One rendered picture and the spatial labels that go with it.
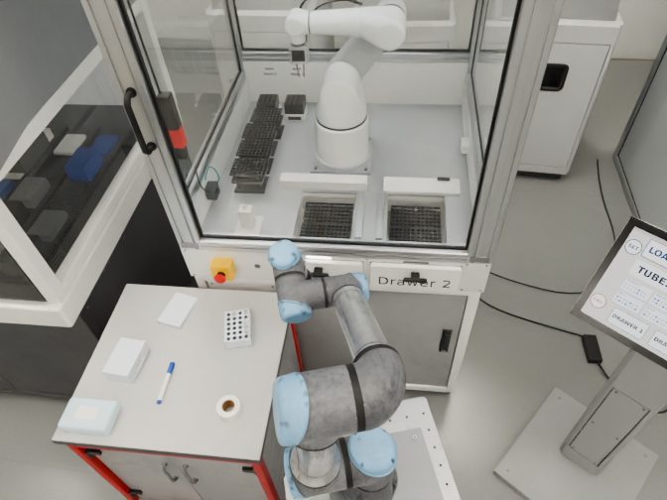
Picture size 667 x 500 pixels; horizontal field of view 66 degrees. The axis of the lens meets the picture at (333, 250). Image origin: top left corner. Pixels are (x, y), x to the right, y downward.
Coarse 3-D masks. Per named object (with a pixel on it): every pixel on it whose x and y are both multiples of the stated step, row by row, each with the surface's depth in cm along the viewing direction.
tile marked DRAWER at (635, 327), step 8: (616, 312) 138; (624, 312) 137; (608, 320) 139; (616, 320) 138; (624, 320) 137; (632, 320) 136; (640, 320) 135; (624, 328) 137; (632, 328) 136; (640, 328) 135; (648, 328) 134; (640, 336) 135
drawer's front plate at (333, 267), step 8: (312, 264) 167; (320, 264) 167; (328, 264) 166; (336, 264) 166; (344, 264) 166; (352, 264) 166; (360, 264) 165; (328, 272) 169; (336, 272) 169; (344, 272) 168; (352, 272) 168; (360, 272) 168
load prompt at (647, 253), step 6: (654, 240) 134; (648, 246) 134; (654, 246) 134; (660, 246) 133; (666, 246) 132; (642, 252) 135; (648, 252) 134; (654, 252) 134; (660, 252) 133; (666, 252) 132; (648, 258) 134; (654, 258) 134; (660, 258) 133; (666, 258) 132; (660, 264) 133; (666, 264) 132
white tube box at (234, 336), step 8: (224, 312) 171; (240, 312) 172; (248, 312) 171; (224, 320) 169; (232, 320) 169; (240, 320) 169; (248, 320) 168; (224, 328) 167; (232, 328) 167; (240, 328) 169; (248, 328) 166; (224, 336) 165; (232, 336) 165; (240, 336) 165; (248, 336) 164; (232, 344) 164; (240, 344) 165; (248, 344) 166
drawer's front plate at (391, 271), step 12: (372, 264) 165; (384, 264) 165; (396, 264) 165; (408, 264) 164; (372, 276) 168; (384, 276) 168; (396, 276) 167; (408, 276) 166; (420, 276) 166; (432, 276) 165; (444, 276) 164; (456, 276) 164; (396, 288) 172; (408, 288) 171; (420, 288) 170; (432, 288) 170; (444, 288) 169; (456, 288) 168
